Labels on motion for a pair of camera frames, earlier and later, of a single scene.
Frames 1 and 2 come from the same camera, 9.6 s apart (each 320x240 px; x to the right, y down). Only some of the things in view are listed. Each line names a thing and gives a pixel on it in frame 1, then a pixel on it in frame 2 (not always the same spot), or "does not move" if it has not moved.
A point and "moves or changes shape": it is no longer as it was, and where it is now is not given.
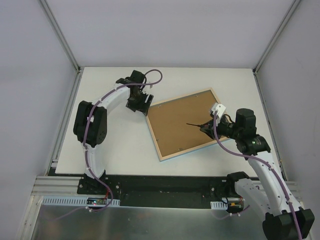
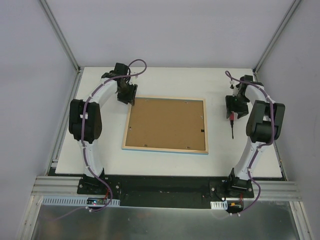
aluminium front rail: (50, 186) does not move
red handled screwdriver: (204, 125) moves or changes shape
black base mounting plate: (159, 191) does not move
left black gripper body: (141, 104) -> (127, 94)
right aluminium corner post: (257, 65) does not move
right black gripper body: (208, 126) -> (236, 107)
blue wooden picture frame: (174, 124) moves or changes shape
